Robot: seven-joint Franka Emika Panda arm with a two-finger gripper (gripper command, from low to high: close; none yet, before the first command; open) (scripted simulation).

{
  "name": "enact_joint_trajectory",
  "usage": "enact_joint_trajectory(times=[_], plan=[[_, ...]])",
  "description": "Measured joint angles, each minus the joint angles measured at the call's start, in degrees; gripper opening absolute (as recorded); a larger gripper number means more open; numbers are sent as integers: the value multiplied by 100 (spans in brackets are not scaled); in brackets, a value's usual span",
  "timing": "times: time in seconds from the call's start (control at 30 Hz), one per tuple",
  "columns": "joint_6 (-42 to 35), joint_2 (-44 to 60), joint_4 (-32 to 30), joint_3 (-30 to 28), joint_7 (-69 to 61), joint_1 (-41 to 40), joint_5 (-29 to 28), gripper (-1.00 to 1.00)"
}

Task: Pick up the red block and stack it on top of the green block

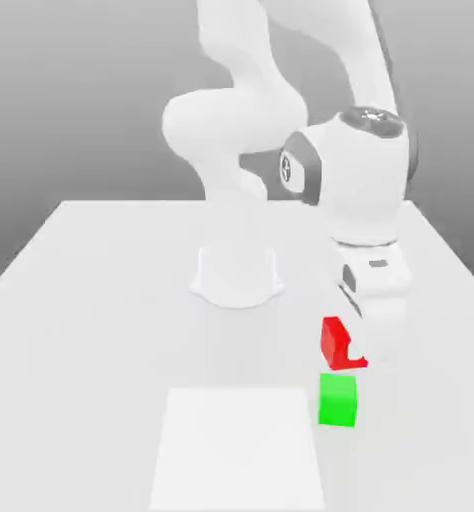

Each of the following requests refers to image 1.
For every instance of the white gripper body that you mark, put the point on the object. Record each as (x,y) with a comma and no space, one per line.
(383,320)

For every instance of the small red cube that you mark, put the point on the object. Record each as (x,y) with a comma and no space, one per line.
(331,344)

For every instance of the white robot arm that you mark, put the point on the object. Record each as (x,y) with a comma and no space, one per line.
(341,180)

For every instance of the small green cube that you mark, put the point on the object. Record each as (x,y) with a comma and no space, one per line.
(337,402)

